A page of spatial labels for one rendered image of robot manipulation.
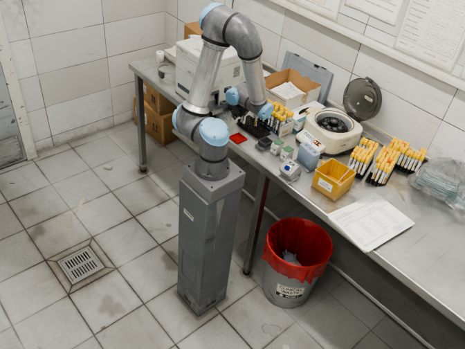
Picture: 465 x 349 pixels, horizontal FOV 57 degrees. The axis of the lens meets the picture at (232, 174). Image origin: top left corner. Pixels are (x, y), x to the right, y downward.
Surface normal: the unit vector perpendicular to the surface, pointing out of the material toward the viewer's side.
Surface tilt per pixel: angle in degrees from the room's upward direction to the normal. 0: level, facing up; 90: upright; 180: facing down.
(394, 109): 90
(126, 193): 0
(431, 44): 94
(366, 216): 1
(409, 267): 0
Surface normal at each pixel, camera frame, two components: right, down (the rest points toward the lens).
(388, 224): 0.09, -0.75
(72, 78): 0.66, 0.54
